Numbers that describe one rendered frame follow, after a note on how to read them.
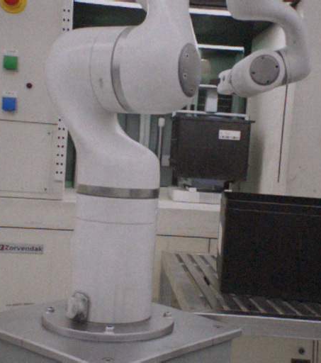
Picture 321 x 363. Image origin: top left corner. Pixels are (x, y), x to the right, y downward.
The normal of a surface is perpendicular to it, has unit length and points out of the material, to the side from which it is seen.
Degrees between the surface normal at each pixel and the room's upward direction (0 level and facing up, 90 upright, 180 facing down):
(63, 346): 0
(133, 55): 80
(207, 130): 90
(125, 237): 90
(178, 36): 64
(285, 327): 90
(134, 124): 90
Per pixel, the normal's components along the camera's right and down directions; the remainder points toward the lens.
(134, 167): 0.43, -0.07
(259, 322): 0.07, 0.06
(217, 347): 0.76, 0.09
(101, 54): -0.46, -0.24
